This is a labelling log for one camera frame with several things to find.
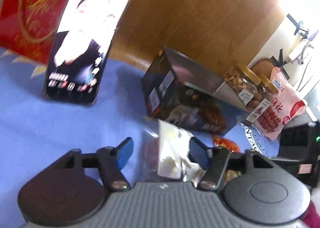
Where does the clear white snack packet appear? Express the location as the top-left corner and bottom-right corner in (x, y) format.
(139, 115), (208, 186)

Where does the red candy wrapper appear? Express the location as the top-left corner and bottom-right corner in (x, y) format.
(211, 134), (241, 153)

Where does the blue patterned tablecloth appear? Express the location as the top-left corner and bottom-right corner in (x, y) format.
(0, 47), (281, 228)

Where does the dark printed storage box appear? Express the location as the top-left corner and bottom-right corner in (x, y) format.
(142, 47), (248, 135)

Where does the pink snack bag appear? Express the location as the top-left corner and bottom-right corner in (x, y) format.
(254, 67), (308, 141)

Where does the nut jar gold lid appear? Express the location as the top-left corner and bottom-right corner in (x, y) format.
(245, 73), (280, 126)
(223, 62), (263, 106)

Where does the brown round board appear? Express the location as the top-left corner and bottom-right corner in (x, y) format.
(251, 58), (275, 79)

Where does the smartphone with lit screen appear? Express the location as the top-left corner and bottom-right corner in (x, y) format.
(43, 0), (131, 105)

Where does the red gift box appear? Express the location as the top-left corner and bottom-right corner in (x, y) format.
(1, 0), (67, 64)

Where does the white wall charger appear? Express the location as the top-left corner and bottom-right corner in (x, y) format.
(288, 39), (313, 65)

